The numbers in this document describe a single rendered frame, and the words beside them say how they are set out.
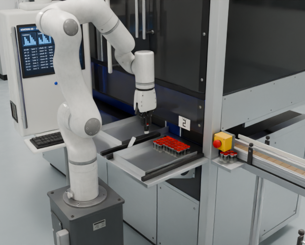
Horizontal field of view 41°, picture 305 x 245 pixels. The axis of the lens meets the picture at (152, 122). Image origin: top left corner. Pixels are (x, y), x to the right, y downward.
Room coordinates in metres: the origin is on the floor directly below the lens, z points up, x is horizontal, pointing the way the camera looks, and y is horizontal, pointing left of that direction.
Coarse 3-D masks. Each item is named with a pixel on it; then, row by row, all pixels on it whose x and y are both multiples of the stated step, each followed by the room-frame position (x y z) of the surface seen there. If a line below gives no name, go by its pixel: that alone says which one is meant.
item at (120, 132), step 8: (120, 120) 2.31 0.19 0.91; (128, 120) 2.35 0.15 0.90; (136, 120) 2.39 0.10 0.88; (104, 128) 2.23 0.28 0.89; (112, 128) 2.26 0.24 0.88; (120, 128) 2.26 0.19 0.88; (128, 128) 2.26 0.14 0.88; (136, 128) 2.26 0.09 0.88; (152, 128) 2.26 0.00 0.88; (160, 128) 2.18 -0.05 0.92; (168, 128) 2.22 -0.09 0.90; (104, 136) 2.13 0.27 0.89; (112, 136) 2.07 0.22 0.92; (120, 136) 2.14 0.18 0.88; (128, 136) 2.14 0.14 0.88; (136, 136) 2.07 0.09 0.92; (144, 136) 2.10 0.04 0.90; (120, 144) 2.01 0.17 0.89
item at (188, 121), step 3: (180, 117) 2.03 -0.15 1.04; (183, 117) 2.01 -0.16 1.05; (180, 120) 2.03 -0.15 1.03; (186, 120) 1.99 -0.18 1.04; (189, 120) 1.97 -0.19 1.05; (180, 123) 2.03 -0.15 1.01; (186, 123) 1.99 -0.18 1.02; (189, 123) 1.97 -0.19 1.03; (180, 126) 2.03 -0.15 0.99; (183, 126) 2.01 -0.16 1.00; (186, 126) 1.99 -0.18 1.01; (189, 126) 1.97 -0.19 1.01; (189, 129) 1.97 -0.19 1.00
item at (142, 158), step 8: (136, 144) 1.96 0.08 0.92; (144, 144) 1.99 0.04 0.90; (152, 144) 2.03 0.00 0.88; (120, 152) 1.89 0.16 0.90; (128, 152) 1.92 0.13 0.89; (136, 152) 1.94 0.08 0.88; (144, 152) 1.94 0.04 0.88; (152, 152) 1.94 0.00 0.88; (120, 160) 1.82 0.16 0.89; (128, 160) 1.84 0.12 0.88; (136, 160) 1.84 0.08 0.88; (144, 160) 1.84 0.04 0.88; (152, 160) 1.84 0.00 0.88; (160, 160) 1.84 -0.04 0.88; (168, 160) 1.84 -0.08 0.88; (176, 160) 1.79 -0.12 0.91; (136, 168) 1.72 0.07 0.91; (144, 168) 1.76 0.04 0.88; (152, 168) 1.70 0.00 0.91; (160, 168) 1.73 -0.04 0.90
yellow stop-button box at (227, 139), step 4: (220, 132) 1.86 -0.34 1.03; (224, 132) 1.86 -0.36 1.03; (228, 132) 1.86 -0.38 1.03; (216, 136) 1.83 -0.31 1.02; (220, 136) 1.81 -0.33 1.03; (224, 136) 1.81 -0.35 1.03; (228, 136) 1.81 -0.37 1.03; (232, 136) 1.82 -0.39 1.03; (220, 140) 1.80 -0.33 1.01; (224, 140) 1.79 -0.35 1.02; (228, 140) 1.80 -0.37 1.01; (232, 140) 1.82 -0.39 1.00; (224, 144) 1.78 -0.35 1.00; (228, 144) 1.80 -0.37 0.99; (232, 144) 1.82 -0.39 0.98; (220, 148) 1.80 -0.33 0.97; (224, 148) 1.78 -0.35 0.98; (228, 148) 1.80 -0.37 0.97; (232, 148) 1.82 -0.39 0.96
